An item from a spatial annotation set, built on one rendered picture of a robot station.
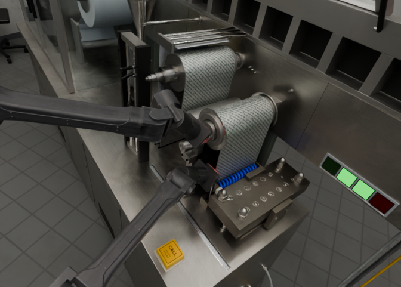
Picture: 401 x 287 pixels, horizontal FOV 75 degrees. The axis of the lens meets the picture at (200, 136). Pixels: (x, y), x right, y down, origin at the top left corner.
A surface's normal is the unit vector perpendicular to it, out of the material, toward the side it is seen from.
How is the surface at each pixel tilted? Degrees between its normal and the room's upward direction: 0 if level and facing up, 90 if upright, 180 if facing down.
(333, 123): 90
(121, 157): 0
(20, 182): 0
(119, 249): 15
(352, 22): 90
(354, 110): 90
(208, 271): 0
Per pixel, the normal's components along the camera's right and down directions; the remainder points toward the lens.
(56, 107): 0.33, -0.61
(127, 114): 0.08, -0.62
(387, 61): -0.80, 0.30
